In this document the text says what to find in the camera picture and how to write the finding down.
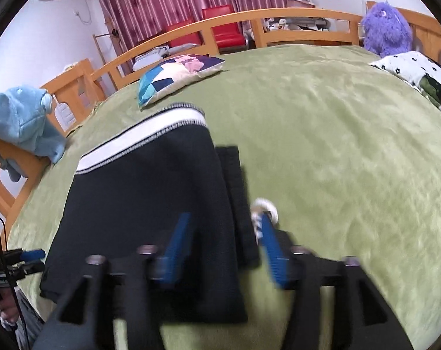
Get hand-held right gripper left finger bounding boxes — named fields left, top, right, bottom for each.
left=32, top=211, right=195, bottom=350

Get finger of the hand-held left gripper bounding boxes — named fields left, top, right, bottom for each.
left=21, top=261, right=46, bottom=276
left=21, top=248, right=47, bottom=262

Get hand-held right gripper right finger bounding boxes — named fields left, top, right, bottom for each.
left=255, top=212, right=414, bottom=350

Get black pants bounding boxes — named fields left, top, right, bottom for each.
left=40, top=104, right=280, bottom=325

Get person's left hand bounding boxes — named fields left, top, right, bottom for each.
left=0, top=292, right=20, bottom=332

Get person's grey clothing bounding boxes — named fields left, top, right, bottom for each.
left=14, top=289, right=46, bottom=350

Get green fleece blanket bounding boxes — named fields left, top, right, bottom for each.
left=7, top=44, right=441, bottom=350

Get geometric patterned pillow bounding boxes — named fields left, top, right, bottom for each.
left=137, top=54, right=226, bottom=109

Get wooden clothes rack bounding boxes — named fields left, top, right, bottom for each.
left=93, top=28, right=130, bottom=78

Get red chair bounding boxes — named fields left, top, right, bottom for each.
left=201, top=4, right=247, bottom=51
left=165, top=19, right=203, bottom=49

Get white floral pillow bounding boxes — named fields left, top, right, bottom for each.
left=368, top=52, right=441, bottom=122

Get dark green item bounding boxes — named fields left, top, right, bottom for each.
left=419, top=74, right=441, bottom=109

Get cluttered desk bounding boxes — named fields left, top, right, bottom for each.
left=263, top=0, right=338, bottom=33

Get red striped curtain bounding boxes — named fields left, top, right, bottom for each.
left=92, top=0, right=298, bottom=77

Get purple plush toy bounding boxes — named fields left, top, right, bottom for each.
left=361, top=1, right=414, bottom=59

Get wooden bed frame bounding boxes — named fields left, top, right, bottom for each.
left=0, top=2, right=441, bottom=234

